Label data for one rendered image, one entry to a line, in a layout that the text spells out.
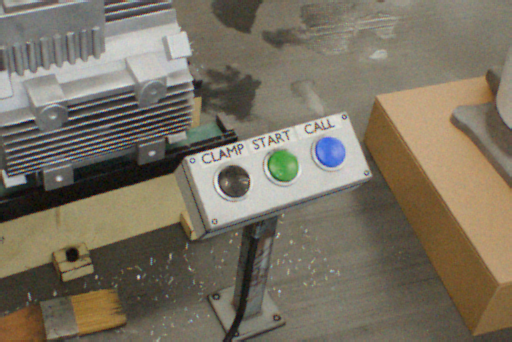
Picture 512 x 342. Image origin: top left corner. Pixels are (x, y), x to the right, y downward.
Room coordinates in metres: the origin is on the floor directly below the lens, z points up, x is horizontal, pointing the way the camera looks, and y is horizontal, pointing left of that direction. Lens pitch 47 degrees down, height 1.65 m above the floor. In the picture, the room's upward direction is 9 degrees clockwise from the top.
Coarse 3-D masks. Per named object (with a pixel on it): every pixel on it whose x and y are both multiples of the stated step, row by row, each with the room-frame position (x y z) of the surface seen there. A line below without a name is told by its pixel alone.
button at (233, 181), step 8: (224, 168) 0.52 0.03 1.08; (232, 168) 0.52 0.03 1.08; (240, 168) 0.53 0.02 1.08; (224, 176) 0.51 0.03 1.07; (232, 176) 0.52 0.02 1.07; (240, 176) 0.52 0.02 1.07; (248, 176) 0.52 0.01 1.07; (224, 184) 0.51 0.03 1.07; (232, 184) 0.51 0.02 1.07; (240, 184) 0.51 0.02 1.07; (248, 184) 0.52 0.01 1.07; (224, 192) 0.50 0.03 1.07; (232, 192) 0.50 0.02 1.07; (240, 192) 0.51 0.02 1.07
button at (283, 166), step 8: (280, 152) 0.55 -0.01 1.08; (288, 152) 0.55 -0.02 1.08; (272, 160) 0.54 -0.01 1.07; (280, 160) 0.54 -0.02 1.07; (288, 160) 0.55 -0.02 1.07; (296, 160) 0.55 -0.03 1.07; (272, 168) 0.54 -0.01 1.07; (280, 168) 0.54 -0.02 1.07; (288, 168) 0.54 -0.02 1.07; (296, 168) 0.54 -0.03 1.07; (272, 176) 0.53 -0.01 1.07; (280, 176) 0.53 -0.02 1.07; (288, 176) 0.53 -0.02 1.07
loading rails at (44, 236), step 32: (192, 64) 0.82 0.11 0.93; (192, 128) 0.72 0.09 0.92; (224, 128) 0.72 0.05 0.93; (128, 160) 0.65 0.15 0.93; (160, 160) 0.66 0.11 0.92; (0, 192) 0.58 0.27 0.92; (32, 192) 0.58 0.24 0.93; (64, 192) 0.60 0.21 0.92; (96, 192) 0.62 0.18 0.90; (128, 192) 0.64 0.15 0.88; (160, 192) 0.66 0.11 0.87; (0, 224) 0.56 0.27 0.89; (32, 224) 0.58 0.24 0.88; (64, 224) 0.60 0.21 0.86; (96, 224) 0.62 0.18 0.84; (128, 224) 0.64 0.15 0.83; (160, 224) 0.66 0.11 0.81; (0, 256) 0.56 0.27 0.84; (32, 256) 0.57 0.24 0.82; (64, 256) 0.58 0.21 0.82
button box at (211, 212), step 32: (288, 128) 0.58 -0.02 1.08; (320, 128) 0.59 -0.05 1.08; (352, 128) 0.60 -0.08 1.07; (192, 160) 0.52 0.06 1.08; (224, 160) 0.53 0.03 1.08; (256, 160) 0.54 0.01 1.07; (352, 160) 0.57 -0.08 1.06; (192, 192) 0.51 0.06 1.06; (256, 192) 0.52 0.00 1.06; (288, 192) 0.53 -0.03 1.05; (320, 192) 0.54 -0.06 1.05; (192, 224) 0.50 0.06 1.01; (224, 224) 0.48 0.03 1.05
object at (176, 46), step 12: (168, 36) 0.67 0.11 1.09; (180, 36) 0.68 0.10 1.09; (168, 48) 0.67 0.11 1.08; (180, 48) 0.67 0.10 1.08; (168, 60) 0.67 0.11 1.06; (0, 72) 0.58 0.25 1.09; (0, 84) 0.57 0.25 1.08; (0, 96) 0.57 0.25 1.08; (12, 96) 0.57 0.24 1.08; (12, 180) 0.57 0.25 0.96; (24, 180) 0.57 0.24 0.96
